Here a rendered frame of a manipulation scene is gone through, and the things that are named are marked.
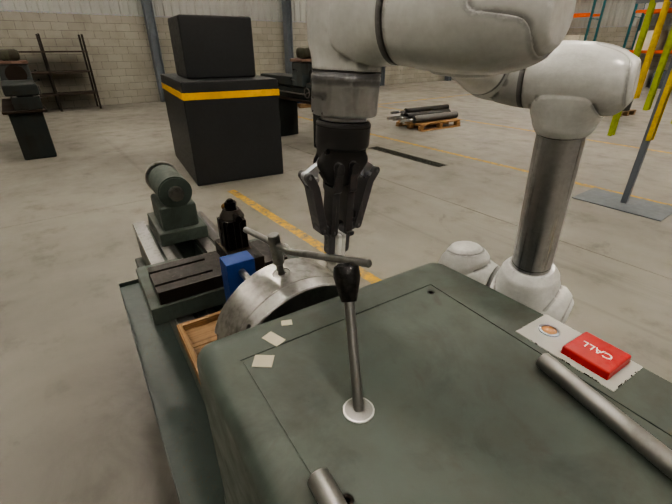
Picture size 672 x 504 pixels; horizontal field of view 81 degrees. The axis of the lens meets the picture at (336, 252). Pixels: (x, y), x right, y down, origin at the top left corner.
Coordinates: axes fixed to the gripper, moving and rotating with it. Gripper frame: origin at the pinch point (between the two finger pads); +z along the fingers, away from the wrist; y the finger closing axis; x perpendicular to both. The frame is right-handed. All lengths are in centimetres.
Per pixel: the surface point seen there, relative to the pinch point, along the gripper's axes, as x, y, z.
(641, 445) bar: 41.2, -10.2, 5.6
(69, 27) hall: -1413, -18, -70
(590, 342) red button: 30.2, -22.1, 5.3
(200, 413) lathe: -54, 14, 81
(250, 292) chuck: -14.0, 9.3, 12.6
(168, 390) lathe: -70, 21, 81
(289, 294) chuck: -6.8, 4.8, 10.3
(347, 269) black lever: 14.9, 8.4, -6.2
